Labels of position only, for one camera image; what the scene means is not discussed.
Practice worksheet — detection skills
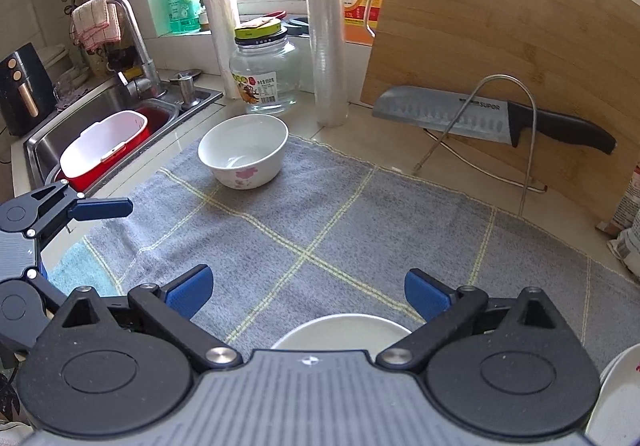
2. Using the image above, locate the tall plastic wrap roll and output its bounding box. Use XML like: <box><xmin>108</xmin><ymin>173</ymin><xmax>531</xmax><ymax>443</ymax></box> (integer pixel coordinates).
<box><xmin>301</xmin><ymin>0</ymin><xmax>349</xmax><ymax>128</ymax></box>

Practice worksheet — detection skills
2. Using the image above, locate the white and orange bag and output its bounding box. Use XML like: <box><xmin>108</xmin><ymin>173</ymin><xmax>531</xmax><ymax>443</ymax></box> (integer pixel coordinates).
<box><xmin>595</xmin><ymin>166</ymin><xmax>640</xmax><ymax>234</ymax></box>

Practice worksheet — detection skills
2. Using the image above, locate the pink checked cloth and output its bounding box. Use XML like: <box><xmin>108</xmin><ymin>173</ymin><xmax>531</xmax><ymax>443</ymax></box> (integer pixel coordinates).
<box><xmin>70</xmin><ymin>0</ymin><xmax>122</xmax><ymax>53</ymax></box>

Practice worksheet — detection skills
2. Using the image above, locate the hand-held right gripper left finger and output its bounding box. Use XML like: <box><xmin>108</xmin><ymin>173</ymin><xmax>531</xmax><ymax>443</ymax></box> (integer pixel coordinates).
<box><xmin>60</xmin><ymin>264</ymin><xmax>244</xmax><ymax>373</ymax></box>

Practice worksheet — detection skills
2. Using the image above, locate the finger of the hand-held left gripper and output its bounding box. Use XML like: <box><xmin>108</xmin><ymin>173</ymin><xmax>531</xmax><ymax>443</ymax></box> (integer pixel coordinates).
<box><xmin>29</xmin><ymin>263</ymin><xmax>68</xmax><ymax>319</ymax></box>
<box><xmin>27</xmin><ymin>180</ymin><xmax>134</xmax><ymax>247</ymax></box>

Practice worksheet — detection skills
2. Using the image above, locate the grey checked towel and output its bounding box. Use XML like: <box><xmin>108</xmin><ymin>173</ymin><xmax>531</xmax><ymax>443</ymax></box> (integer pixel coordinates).
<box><xmin>82</xmin><ymin>133</ymin><xmax>640</xmax><ymax>367</ymax></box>

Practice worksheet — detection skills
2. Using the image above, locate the black-handled kitchen knife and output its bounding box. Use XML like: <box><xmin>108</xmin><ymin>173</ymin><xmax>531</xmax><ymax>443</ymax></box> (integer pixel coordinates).
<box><xmin>371</xmin><ymin>85</ymin><xmax>617</xmax><ymax>156</ymax></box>

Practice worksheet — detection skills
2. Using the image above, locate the white pink-flower bowl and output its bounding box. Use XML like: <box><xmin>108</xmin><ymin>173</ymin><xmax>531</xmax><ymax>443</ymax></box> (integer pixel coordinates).
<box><xmin>197</xmin><ymin>114</ymin><xmax>290</xmax><ymax>190</ymax></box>
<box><xmin>270</xmin><ymin>313</ymin><xmax>414</xmax><ymax>352</ymax></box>

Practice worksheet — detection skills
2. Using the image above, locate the stainless steel sink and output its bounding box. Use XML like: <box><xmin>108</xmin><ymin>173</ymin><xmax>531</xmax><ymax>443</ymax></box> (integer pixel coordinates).
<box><xmin>22</xmin><ymin>73</ymin><xmax>224</xmax><ymax>197</ymax></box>

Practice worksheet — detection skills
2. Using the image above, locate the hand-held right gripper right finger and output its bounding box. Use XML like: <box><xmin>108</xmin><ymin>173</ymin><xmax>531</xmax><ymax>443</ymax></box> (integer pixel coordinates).
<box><xmin>375</xmin><ymin>269</ymin><xmax>556</xmax><ymax>373</ymax></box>

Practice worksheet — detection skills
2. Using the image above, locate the black air fryer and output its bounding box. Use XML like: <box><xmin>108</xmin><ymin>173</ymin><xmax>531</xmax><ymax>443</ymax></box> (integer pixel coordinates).
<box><xmin>0</xmin><ymin>42</ymin><xmax>55</xmax><ymax>137</ymax></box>

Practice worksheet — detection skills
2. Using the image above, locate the metal sink cylinder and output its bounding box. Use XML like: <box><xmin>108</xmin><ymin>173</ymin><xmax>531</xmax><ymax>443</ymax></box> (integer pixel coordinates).
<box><xmin>177</xmin><ymin>71</ymin><xmax>203</xmax><ymax>106</ymax></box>

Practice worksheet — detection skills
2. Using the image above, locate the bamboo cutting board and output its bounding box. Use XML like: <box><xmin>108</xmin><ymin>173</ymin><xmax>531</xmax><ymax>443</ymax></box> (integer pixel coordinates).
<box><xmin>360</xmin><ymin>0</ymin><xmax>640</xmax><ymax>227</ymax></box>

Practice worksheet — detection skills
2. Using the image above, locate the metal faucet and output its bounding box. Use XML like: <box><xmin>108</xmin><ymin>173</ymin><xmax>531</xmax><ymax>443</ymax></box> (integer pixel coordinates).
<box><xmin>102</xmin><ymin>0</ymin><xmax>168</xmax><ymax>99</ymax></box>

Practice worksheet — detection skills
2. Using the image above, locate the white fruit-print plate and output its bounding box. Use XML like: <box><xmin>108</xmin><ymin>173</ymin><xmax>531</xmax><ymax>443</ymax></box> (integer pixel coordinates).
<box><xmin>584</xmin><ymin>345</ymin><xmax>640</xmax><ymax>446</ymax></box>

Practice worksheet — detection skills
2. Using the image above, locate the glass jar with green lid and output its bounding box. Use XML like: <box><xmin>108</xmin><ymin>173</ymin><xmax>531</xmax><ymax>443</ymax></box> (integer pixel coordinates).
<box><xmin>229</xmin><ymin>21</ymin><xmax>302</xmax><ymax>115</ymax></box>

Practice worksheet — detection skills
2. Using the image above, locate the metal wire rack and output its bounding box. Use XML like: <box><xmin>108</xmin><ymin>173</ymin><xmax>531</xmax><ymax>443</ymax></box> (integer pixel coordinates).
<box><xmin>412</xmin><ymin>73</ymin><xmax>548</xmax><ymax>217</ymax></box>

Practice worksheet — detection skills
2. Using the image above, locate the dark round container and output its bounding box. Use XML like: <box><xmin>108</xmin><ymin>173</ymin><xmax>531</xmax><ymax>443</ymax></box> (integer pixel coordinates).
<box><xmin>282</xmin><ymin>15</ymin><xmax>311</xmax><ymax>37</ymax></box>

